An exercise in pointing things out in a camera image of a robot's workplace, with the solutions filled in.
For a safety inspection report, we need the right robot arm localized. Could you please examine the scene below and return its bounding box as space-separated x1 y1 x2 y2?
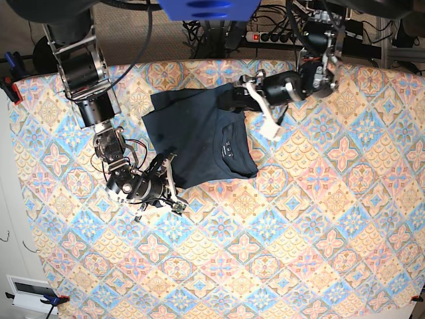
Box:
43 9 187 215

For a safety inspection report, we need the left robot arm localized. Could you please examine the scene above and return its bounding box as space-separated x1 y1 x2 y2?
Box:
217 1 346 129

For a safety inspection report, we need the white floor vent box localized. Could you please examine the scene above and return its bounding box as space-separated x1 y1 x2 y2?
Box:
6 274 55 314

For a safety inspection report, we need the patterned tablecloth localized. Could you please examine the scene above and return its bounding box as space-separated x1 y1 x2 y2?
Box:
8 65 424 318

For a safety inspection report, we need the white power strip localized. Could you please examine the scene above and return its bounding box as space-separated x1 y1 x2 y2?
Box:
245 31 294 45

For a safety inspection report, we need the black round stool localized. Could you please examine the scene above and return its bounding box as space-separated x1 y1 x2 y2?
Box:
33 36 51 74

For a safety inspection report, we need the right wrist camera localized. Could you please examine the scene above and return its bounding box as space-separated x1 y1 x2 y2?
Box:
171 201 187 215

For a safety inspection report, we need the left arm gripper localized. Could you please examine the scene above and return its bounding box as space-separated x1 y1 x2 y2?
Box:
217 69 304 126

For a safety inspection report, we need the blue clamp lower left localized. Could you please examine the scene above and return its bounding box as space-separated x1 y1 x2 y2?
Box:
5 292 70 318

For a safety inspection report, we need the dark blue t-shirt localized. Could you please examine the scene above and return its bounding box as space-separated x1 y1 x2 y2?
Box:
142 84 258 189

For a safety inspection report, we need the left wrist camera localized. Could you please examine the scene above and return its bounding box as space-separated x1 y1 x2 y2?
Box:
259 121 284 142

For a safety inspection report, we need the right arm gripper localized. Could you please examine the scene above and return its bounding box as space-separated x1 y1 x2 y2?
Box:
125 153 188 221

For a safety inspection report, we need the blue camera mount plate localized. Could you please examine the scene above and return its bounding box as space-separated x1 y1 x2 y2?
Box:
158 0 260 22

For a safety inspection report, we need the orange clamp lower right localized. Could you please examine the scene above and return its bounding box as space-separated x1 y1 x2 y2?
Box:
410 296 424 302

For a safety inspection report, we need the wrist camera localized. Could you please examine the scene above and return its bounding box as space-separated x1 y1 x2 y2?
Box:
259 121 284 142
171 201 187 215

